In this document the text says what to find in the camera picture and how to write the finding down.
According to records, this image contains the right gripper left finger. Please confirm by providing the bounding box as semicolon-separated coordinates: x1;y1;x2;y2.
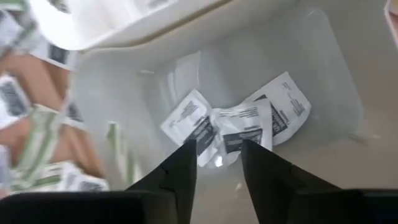
126;139;198;224

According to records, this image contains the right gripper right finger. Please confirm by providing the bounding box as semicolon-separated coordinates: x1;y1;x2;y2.
241;139;342;224

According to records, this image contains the green striped bandage wrapper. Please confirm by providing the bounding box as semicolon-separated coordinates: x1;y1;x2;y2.
9;104;68;187

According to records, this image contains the grey plastic bin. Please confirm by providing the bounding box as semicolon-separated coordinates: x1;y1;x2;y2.
70;0;398;224

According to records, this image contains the white plastic bin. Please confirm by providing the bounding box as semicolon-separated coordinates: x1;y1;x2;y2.
27;0;237;52

